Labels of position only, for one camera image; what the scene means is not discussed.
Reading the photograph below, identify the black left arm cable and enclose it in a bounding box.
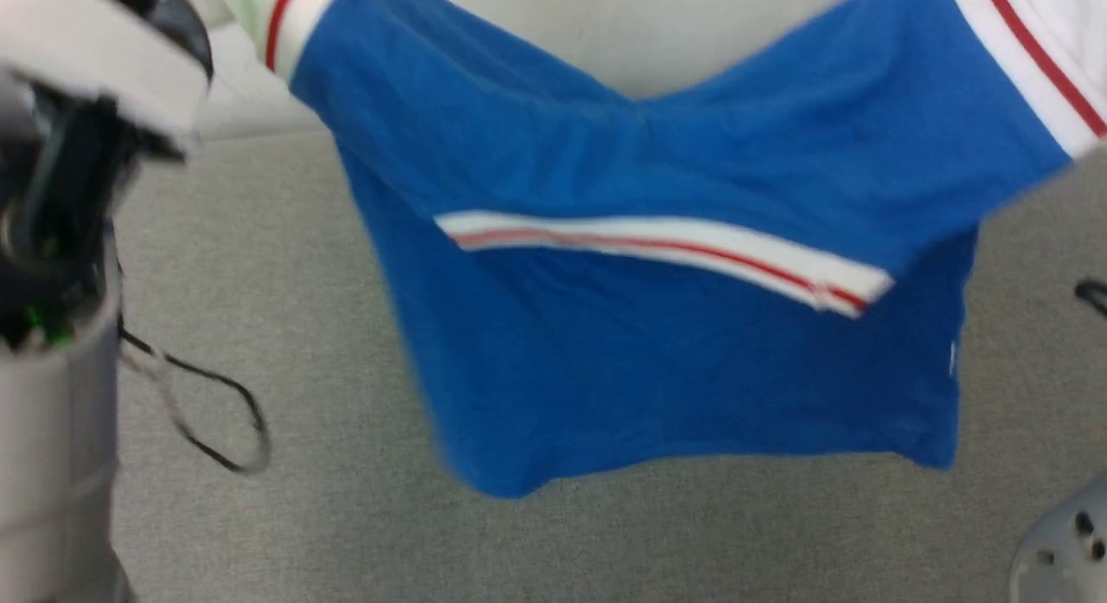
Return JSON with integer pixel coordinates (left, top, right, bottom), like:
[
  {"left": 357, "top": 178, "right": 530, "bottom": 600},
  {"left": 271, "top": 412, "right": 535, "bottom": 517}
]
[{"left": 117, "top": 322, "right": 271, "bottom": 476}]

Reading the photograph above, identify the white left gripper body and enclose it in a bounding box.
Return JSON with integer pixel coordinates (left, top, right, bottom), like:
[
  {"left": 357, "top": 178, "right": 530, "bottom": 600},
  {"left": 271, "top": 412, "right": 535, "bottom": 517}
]
[{"left": 0, "top": 0, "right": 213, "bottom": 150}]

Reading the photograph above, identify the blue shirt with white sleeves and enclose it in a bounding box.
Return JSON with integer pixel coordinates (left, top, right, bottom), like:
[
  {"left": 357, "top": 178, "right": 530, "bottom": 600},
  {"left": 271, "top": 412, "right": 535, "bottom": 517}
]
[{"left": 208, "top": 0, "right": 1107, "bottom": 500}]

